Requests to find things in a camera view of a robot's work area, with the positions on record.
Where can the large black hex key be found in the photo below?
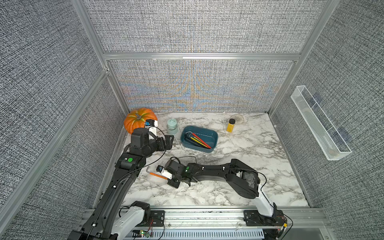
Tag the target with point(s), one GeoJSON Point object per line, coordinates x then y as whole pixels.
{"type": "Point", "coordinates": [187, 134]}

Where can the aluminium front rail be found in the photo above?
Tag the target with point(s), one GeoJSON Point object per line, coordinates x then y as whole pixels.
{"type": "Point", "coordinates": [232, 217]}

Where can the mint green lidded jar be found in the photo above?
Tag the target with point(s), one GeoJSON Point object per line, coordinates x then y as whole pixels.
{"type": "Point", "coordinates": [172, 126]}

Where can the lime green hex key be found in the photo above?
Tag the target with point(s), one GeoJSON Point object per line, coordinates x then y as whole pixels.
{"type": "Point", "coordinates": [199, 145]}

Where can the yellow bottle black cap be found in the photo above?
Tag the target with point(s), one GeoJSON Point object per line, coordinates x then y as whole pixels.
{"type": "Point", "coordinates": [231, 125]}

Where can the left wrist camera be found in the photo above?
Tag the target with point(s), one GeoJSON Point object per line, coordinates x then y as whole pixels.
{"type": "Point", "coordinates": [152, 125]}

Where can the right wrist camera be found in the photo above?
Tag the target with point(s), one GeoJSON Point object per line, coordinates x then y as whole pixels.
{"type": "Point", "coordinates": [164, 173]}

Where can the orange decorative pumpkin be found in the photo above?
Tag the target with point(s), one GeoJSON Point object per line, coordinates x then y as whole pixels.
{"type": "Point", "coordinates": [137, 119]}

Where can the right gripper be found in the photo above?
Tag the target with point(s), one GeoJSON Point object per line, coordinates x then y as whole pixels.
{"type": "Point", "coordinates": [174, 184]}

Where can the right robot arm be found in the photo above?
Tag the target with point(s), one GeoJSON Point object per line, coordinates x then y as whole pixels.
{"type": "Point", "coordinates": [243, 179]}

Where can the red handled hex key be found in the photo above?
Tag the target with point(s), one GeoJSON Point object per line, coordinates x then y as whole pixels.
{"type": "Point", "coordinates": [197, 138]}

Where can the white slotted cable duct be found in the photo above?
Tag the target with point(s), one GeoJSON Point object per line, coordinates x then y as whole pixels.
{"type": "Point", "coordinates": [200, 234]}

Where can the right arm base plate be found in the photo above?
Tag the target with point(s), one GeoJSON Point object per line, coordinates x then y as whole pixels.
{"type": "Point", "coordinates": [254, 218]}

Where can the teal plastic storage box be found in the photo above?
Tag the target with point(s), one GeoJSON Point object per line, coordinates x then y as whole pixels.
{"type": "Point", "coordinates": [208, 136]}

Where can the yellow handled hex key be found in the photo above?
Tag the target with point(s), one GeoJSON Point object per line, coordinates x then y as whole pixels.
{"type": "Point", "coordinates": [192, 140]}

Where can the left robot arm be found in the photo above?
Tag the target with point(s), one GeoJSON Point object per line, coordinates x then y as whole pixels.
{"type": "Point", "coordinates": [104, 223]}

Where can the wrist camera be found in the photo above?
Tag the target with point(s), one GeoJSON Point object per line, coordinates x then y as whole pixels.
{"type": "Point", "coordinates": [164, 173]}
{"type": "Point", "coordinates": [152, 125]}

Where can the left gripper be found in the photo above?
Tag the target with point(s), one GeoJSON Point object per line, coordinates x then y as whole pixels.
{"type": "Point", "coordinates": [161, 147]}

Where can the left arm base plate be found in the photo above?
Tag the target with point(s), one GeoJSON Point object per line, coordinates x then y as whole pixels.
{"type": "Point", "coordinates": [156, 218]}

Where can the clear acrylic wall shelf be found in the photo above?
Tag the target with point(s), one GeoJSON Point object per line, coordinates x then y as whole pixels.
{"type": "Point", "coordinates": [325, 132]}

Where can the small black hex key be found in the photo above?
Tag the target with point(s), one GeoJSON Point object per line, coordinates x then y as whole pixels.
{"type": "Point", "coordinates": [186, 140]}

